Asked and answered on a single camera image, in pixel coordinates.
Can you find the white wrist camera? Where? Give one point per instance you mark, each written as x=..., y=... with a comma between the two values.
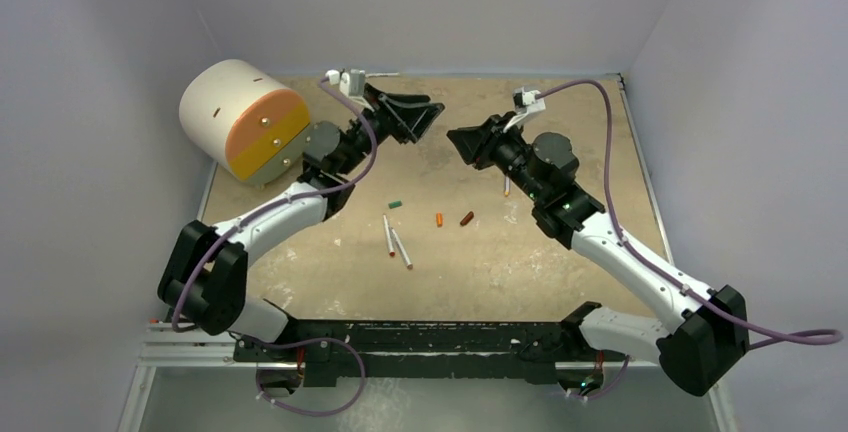
x=527, y=105
x=351, y=83

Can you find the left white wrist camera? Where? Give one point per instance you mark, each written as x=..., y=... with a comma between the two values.
x=351, y=83

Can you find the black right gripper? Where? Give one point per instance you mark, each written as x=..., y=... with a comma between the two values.
x=490, y=144

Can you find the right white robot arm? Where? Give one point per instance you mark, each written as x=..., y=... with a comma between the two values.
x=695, y=335

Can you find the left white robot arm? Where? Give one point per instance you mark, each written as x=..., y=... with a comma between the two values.
x=205, y=280

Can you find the white pen grey tip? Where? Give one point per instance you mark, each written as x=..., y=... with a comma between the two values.
x=401, y=249

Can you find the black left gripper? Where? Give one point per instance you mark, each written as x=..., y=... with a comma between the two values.
x=394, y=116

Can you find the white pen red tip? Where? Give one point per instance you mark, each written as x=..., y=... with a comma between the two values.
x=388, y=236

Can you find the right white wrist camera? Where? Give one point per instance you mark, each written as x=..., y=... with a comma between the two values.
x=527, y=105

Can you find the aluminium frame rail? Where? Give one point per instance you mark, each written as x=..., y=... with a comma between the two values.
x=191, y=382

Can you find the brown pen cap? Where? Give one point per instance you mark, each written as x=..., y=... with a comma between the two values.
x=467, y=218

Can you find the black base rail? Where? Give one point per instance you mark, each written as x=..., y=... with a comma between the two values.
x=325, y=351

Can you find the white pen orange tip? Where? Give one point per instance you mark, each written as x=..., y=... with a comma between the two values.
x=382, y=74

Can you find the round cream drawer cabinet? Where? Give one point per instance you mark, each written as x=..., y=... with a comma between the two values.
x=221, y=111

